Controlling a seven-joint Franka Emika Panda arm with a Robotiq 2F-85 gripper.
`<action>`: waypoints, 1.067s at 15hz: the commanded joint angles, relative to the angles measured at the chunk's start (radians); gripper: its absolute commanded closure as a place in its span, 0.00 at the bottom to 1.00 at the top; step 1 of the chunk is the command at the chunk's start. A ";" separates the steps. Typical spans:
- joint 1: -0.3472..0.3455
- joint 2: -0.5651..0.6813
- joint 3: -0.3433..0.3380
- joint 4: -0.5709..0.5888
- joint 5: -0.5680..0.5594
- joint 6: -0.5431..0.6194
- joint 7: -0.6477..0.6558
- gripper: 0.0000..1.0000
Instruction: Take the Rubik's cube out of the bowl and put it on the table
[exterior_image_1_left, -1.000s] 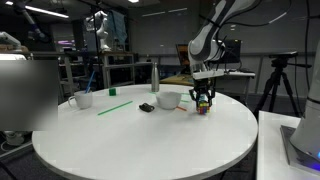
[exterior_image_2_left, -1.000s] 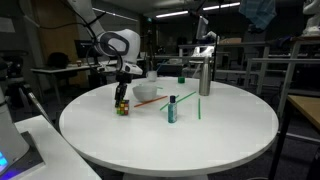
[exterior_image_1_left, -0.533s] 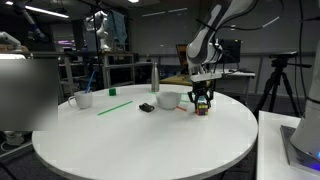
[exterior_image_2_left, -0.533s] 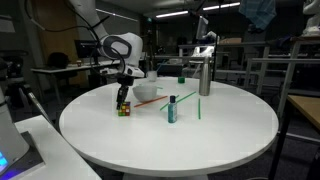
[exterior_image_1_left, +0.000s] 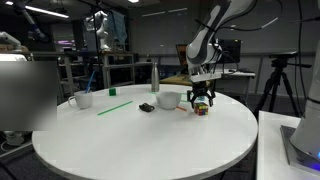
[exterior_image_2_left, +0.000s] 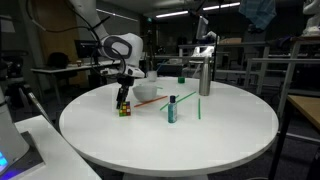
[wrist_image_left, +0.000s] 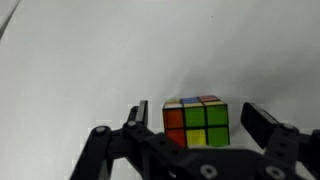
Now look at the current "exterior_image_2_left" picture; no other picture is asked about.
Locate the wooden table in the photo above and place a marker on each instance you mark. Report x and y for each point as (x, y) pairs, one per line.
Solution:
(308, 106)

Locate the brown paper cup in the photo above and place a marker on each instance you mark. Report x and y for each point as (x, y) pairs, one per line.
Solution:
(79, 63)

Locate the round white table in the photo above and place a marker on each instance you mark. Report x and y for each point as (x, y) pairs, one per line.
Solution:
(150, 140)

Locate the black camera tripod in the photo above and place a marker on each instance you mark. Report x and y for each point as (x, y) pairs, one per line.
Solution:
(36, 103)

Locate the black office chair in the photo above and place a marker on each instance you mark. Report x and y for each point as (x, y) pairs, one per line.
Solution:
(58, 60)

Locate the long white desk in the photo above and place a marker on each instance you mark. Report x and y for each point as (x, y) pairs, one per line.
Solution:
(50, 69)

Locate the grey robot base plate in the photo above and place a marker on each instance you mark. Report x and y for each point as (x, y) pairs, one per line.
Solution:
(31, 153)

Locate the white ceramic bowl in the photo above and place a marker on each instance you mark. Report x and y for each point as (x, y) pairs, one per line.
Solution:
(145, 95)

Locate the green plastic straw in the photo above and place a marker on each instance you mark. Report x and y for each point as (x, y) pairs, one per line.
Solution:
(199, 108)
(160, 88)
(186, 96)

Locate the multicoloured Rubik's cube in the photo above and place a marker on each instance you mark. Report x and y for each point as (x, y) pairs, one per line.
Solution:
(125, 110)

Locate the orange plastic straw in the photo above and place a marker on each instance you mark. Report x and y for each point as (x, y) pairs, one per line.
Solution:
(150, 101)

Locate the small teal bottle far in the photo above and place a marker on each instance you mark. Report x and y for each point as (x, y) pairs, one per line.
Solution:
(181, 80)

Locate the stainless steel bottle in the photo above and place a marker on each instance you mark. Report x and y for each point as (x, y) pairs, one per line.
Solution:
(204, 78)

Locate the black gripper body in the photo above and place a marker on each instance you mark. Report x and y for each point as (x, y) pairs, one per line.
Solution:
(125, 81)

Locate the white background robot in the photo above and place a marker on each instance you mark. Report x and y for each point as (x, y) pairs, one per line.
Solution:
(311, 20)

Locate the black equipment stand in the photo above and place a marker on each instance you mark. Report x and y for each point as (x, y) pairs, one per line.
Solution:
(150, 50)

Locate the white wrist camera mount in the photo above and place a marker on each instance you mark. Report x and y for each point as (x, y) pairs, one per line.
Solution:
(136, 72)

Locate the ceiling strip light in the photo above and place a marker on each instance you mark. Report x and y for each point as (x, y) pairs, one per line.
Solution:
(126, 17)
(221, 6)
(171, 14)

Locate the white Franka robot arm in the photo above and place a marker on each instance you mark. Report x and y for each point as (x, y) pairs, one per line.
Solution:
(131, 46)

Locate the white robot pedestal table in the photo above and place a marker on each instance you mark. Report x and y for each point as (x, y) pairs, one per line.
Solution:
(56, 156)

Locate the grey metal frame table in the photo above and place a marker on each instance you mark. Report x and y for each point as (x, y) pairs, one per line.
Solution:
(293, 66)

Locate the white mug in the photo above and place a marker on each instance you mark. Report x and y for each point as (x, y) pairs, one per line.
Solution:
(152, 76)

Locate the large black monitor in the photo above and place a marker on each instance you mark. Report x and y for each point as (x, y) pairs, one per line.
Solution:
(83, 48)

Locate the grey metal frame bench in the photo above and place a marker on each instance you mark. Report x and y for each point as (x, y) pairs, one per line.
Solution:
(263, 66)

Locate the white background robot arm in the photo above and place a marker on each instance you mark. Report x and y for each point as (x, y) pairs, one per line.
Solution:
(204, 36)

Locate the blue hanging cloth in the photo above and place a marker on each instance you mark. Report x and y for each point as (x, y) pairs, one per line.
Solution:
(258, 13)

